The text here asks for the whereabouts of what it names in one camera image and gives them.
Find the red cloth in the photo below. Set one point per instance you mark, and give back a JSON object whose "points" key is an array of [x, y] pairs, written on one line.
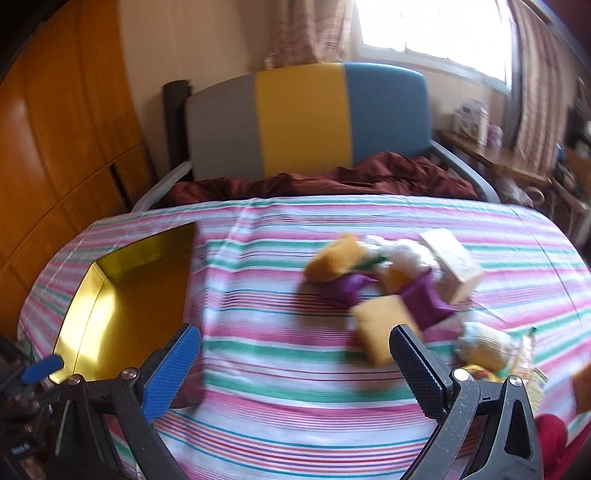
{"points": [[554, 438]]}

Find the beige striped curtain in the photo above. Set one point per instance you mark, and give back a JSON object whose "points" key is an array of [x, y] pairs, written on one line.
{"points": [[540, 92]]}

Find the pale printed packet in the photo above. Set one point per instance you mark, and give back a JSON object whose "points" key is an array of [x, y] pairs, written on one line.
{"points": [[533, 383]]}

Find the small clear plastic bag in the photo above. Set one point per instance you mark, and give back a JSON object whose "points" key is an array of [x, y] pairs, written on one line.
{"points": [[378, 244]]}

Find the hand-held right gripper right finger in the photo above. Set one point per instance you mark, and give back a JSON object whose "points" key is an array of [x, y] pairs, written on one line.
{"points": [[418, 369]]}

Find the cream carton box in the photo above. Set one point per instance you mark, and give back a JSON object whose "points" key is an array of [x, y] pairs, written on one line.
{"points": [[455, 270]]}

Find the wooden side table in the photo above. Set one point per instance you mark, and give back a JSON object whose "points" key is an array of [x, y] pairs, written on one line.
{"points": [[503, 164]]}

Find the maroon quilt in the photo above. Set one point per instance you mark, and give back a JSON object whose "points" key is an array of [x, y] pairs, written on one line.
{"points": [[369, 177]]}

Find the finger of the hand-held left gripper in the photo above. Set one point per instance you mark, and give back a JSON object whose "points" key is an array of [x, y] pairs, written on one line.
{"points": [[41, 369]]}

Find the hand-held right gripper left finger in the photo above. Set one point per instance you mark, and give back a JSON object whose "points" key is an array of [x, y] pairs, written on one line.
{"points": [[171, 374]]}

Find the white carton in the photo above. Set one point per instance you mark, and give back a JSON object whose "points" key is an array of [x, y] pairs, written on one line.
{"points": [[471, 120]]}

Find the small purple jar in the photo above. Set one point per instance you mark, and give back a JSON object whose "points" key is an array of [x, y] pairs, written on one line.
{"points": [[495, 136]]}

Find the purple snack packet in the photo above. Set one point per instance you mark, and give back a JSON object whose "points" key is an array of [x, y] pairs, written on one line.
{"points": [[422, 300], [344, 288]]}

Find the pink patterned curtain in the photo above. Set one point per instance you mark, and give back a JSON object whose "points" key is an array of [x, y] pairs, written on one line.
{"points": [[304, 32]]}

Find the window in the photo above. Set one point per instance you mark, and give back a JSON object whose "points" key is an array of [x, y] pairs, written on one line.
{"points": [[429, 27]]}

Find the large clear plastic bag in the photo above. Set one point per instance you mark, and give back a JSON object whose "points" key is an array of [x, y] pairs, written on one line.
{"points": [[411, 256]]}

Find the wooden wardrobe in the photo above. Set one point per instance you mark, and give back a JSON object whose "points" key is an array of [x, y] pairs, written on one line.
{"points": [[60, 115]]}

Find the white and yellow packet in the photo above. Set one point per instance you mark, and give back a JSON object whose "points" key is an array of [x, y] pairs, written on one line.
{"points": [[485, 346]]}

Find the striped bedsheet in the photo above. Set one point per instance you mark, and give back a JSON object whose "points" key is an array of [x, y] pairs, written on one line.
{"points": [[277, 406]]}

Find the grey yellow blue headboard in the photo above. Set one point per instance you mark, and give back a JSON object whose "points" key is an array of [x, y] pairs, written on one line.
{"points": [[300, 120]]}

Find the maroon gift box gold lining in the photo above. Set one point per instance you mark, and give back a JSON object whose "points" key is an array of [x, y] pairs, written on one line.
{"points": [[129, 300]]}

